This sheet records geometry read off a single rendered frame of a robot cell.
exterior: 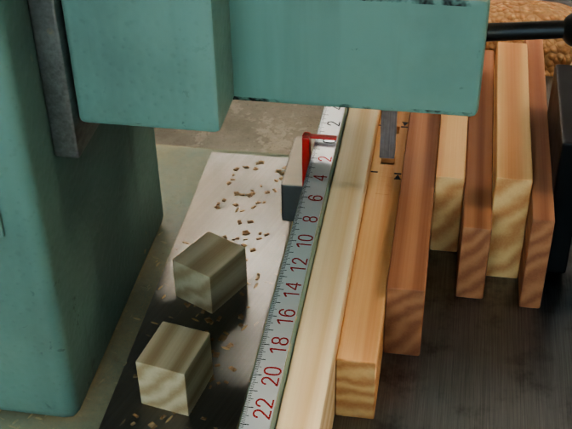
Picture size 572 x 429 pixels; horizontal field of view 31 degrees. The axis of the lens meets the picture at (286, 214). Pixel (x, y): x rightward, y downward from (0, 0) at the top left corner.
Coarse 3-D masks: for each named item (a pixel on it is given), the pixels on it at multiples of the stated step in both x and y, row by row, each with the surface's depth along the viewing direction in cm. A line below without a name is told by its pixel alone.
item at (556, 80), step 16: (560, 80) 60; (560, 96) 59; (560, 112) 57; (560, 128) 56; (560, 144) 55; (560, 160) 56; (560, 176) 56; (560, 192) 57; (560, 208) 57; (560, 224) 58; (560, 240) 59; (560, 256) 59; (560, 272) 60
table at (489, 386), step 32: (448, 256) 62; (448, 288) 60; (512, 288) 60; (544, 288) 60; (448, 320) 58; (480, 320) 58; (512, 320) 58; (544, 320) 58; (384, 352) 56; (448, 352) 56; (480, 352) 56; (512, 352) 56; (544, 352) 56; (384, 384) 54; (416, 384) 54; (448, 384) 54; (480, 384) 54; (512, 384) 54; (544, 384) 54; (384, 416) 52; (416, 416) 52; (448, 416) 52; (480, 416) 52; (512, 416) 52; (544, 416) 52
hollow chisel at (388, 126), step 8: (384, 112) 60; (392, 112) 60; (384, 120) 60; (392, 120) 60; (384, 128) 61; (392, 128) 61; (384, 136) 61; (392, 136) 61; (384, 144) 61; (392, 144) 61; (384, 152) 62; (392, 152) 62
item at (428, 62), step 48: (240, 0) 54; (288, 0) 54; (336, 0) 53; (384, 0) 53; (432, 0) 52; (480, 0) 52; (240, 48) 56; (288, 48) 55; (336, 48) 55; (384, 48) 54; (432, 48) 54; (480, 48) 53; (240, 96) 58; (288, 96) 57; (336, 96) 57; (384, 96) 56; (432, 96) 56
